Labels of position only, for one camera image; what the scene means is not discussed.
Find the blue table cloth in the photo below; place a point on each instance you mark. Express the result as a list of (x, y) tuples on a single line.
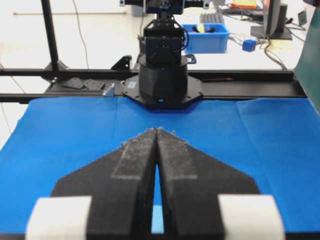
[(276, 141)]

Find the black monitor stand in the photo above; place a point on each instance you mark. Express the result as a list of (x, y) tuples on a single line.
[(274, 21)]

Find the blue plastic bin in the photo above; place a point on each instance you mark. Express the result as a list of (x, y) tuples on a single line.
[(213, 41)]

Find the black aluminium frame rail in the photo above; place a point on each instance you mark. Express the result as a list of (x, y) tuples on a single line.
[(216, 84)]

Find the dark green board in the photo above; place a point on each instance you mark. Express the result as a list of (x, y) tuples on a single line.
[(308, 68)]

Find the black mounting plates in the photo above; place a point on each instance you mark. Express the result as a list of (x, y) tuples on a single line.
[(79, 84)]

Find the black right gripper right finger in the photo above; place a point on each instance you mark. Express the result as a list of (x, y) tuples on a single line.
[(206, 199)]

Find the black vertical frame post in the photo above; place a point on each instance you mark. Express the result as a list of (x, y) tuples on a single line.
[(55, 63)]

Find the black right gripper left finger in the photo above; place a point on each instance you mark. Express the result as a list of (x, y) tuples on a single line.
[(108, 199)]

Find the silver corner bracket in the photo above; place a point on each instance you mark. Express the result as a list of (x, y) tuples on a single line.
[(110, 92)]

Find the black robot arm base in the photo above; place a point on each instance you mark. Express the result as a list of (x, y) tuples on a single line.
[(163, 81)]

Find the small blue box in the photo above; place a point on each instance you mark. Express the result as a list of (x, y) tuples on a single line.
[(249, 45)]

